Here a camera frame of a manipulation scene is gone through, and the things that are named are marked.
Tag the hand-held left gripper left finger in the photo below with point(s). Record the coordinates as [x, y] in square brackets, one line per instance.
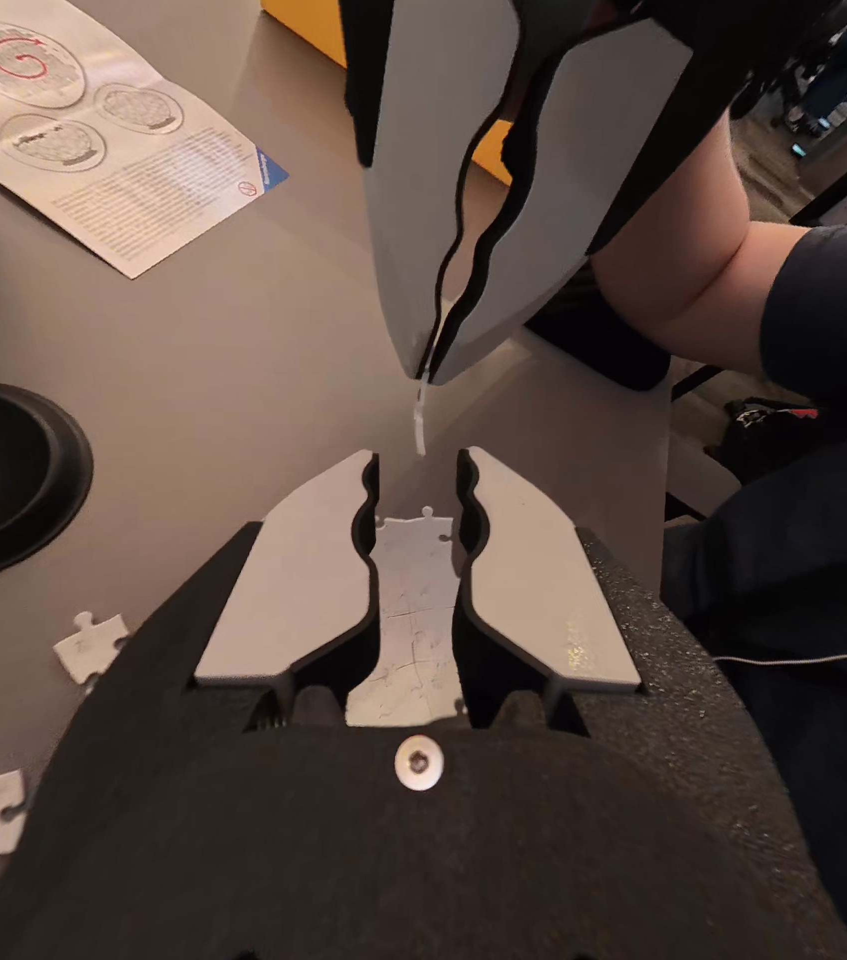
[296, 600]

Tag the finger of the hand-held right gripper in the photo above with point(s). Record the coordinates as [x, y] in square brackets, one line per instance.
[424, 135]
[589, 135]

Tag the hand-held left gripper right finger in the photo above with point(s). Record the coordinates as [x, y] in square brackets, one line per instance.
[544, 600]

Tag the assembled white puzzle section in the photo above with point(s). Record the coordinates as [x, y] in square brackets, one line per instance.
[409, 630]

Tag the white puzzle piece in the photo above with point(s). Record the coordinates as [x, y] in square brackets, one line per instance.
[421, 420]

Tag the person's right forearm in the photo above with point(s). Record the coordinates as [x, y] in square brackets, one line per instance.
[694, 255]

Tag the scattered loose puzzle pieces group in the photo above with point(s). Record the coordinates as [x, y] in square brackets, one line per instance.
[89, 648]

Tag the black round ball stand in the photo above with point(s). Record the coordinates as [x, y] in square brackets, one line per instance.
[4, 480]

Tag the yellow storage bin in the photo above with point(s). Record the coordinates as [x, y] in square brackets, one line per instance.
[304, 23]

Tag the black chair armrest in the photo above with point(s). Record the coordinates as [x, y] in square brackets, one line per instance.
[604, 338]

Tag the white instruction leaflet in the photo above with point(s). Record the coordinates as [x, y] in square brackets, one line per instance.
[109, 165]

